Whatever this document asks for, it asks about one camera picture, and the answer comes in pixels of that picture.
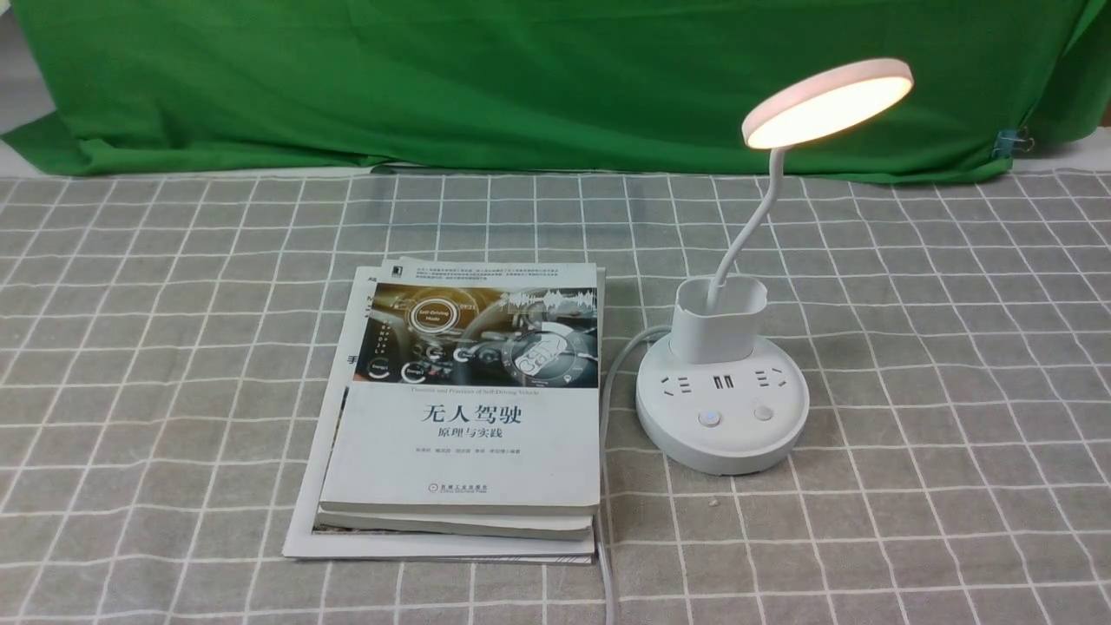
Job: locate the white desk lamp with sockets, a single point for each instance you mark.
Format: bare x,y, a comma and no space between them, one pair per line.
712,392

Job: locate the top self-driving book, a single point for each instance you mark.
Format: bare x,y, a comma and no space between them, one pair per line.
469,434

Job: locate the bottom large white book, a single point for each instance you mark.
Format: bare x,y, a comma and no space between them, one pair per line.
304,541

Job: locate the grey checked tablecloth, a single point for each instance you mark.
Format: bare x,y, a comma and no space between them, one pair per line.
166,343

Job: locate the green backdrop cloth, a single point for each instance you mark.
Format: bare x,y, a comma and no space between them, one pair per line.
635,86

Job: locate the blue binder clip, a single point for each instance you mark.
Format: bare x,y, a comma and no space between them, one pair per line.
1011,143

